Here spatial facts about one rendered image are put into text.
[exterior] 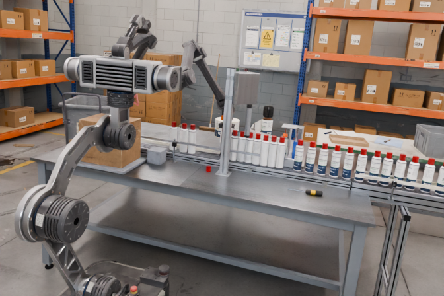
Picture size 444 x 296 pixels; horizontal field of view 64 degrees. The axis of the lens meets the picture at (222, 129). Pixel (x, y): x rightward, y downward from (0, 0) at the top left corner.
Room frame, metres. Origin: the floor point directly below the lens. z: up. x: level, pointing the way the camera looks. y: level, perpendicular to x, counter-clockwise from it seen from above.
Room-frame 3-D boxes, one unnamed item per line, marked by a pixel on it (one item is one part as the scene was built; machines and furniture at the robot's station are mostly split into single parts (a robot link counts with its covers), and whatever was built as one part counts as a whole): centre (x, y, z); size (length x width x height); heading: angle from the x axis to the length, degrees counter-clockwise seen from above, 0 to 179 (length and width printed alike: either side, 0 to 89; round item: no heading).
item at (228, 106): (2.16, -0.03, 1.16); 0.04 x 0.04 x 0.67; 74
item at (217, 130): (2.92, -0.04, 0.95); 0.20 x 0.20 x 0.14
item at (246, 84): (2.20, -0.11, 1.38); 0.17 x 0.10 x 0.19; 129
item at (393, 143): (3.45, -1.66, 0.81); 0.32 x 0.24 x 0.01; 151
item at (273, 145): (2.22, -0.34, 0.98); 0.05 x 0.05 x 0.20
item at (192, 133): (2.37, 0.20, 0.98); 0.05 x 0.05 x 0.20
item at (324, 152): (2.13, -0.64, 0.98); 0.05 x 0.05 x 0.20
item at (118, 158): (2.21, 0.71, 0.99); 0.30 x 0.24 x 0.27; 75
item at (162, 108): (6.06, 1.36, 0.70); 1.20 x 0.82 x 1.39; 81
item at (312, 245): (2.53, 0.04, 0.40); 2.04 x 1.25 x 0.81; 74
